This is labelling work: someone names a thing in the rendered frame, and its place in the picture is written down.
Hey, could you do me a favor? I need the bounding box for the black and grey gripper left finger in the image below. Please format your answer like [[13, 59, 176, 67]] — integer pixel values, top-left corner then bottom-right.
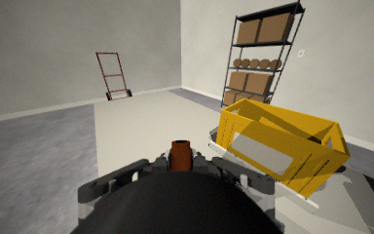
[[78, 149, 170, 224]]

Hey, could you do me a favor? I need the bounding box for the yellow crate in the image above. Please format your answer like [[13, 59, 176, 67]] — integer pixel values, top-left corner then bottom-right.
[[216, 98, 343, 198]]

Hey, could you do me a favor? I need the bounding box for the brown bottle with green base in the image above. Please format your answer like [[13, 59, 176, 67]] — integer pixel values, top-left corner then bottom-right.
[[170, 140, 192, 172]]

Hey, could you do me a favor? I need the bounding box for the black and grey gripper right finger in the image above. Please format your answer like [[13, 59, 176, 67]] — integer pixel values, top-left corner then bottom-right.
[[192, 149, 275, 220]]

